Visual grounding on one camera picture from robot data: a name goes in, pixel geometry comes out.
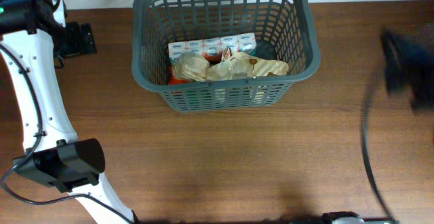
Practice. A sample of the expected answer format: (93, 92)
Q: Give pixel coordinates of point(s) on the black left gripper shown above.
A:
(83, 42)

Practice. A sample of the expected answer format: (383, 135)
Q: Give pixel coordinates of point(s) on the orange spaghetti packet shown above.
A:
(176, 76)

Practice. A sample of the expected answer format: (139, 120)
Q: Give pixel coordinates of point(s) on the cream paper bag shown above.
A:
(194, 67)

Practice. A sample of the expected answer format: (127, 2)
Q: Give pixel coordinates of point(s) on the brown paper bag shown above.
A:
(240, 65)

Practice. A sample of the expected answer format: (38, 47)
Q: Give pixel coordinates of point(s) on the tissue pack multipack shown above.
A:
(212, 49)

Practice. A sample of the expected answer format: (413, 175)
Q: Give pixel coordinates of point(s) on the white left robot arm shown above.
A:
(35, 38)

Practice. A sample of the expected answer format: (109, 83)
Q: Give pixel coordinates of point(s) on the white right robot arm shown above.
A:
(408, 62)

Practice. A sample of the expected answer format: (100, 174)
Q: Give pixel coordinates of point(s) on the grey plastic basket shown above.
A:
(284, 30)

